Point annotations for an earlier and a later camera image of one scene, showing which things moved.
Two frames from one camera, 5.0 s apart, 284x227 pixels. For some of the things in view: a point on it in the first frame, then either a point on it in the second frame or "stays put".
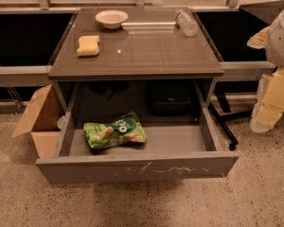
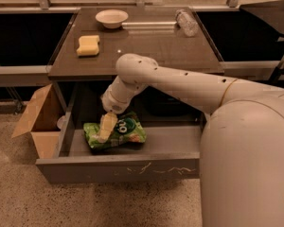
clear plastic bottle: (186, 22) stays put
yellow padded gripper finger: (275, 96) to (108, 122)
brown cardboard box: (41, 119) stays put
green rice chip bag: (126, 129) stays put
